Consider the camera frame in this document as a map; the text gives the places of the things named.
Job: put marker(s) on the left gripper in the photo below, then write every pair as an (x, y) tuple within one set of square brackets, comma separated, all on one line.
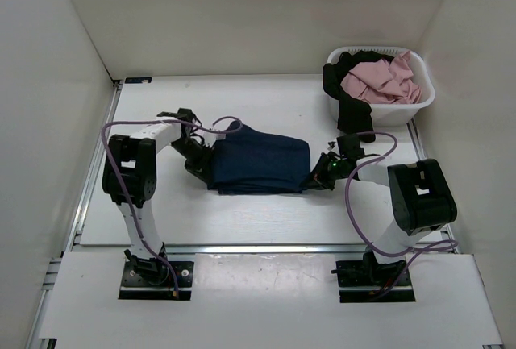
[(202, 168)]

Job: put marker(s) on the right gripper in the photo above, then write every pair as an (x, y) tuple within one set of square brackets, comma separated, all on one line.
[(318, 174)]

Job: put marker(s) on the dark blue denim trousers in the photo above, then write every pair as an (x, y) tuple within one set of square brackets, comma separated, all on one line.
[(246, 161)]

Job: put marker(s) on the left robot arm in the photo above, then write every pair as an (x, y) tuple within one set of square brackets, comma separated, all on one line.
[(130, 179)]

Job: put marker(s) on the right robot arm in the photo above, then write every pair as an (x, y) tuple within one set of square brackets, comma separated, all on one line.
[(420, 198)]

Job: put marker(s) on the black garment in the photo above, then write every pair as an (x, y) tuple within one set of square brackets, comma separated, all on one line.
[(354, 116)]

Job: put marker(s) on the white laundry basket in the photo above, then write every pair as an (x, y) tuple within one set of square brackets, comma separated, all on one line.
[(395, 115)]

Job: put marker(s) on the dark label sticker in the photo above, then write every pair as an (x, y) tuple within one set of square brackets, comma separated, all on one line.
[(138, 80)]

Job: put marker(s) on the pink garment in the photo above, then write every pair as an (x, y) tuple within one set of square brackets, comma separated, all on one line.
[(383, 81)]

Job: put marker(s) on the white foam cover board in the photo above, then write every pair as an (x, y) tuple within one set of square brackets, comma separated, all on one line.
[(287, 301)]

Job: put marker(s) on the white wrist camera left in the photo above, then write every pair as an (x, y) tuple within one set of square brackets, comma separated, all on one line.
[(211, 137)]

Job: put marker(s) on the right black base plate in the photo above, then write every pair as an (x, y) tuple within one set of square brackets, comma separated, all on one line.
[(367, 281)]

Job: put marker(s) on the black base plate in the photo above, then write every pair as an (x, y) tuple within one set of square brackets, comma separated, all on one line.
[(134, 286), (367, 281)]

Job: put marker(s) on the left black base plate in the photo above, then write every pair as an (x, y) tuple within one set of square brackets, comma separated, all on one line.
[(134, 286)]

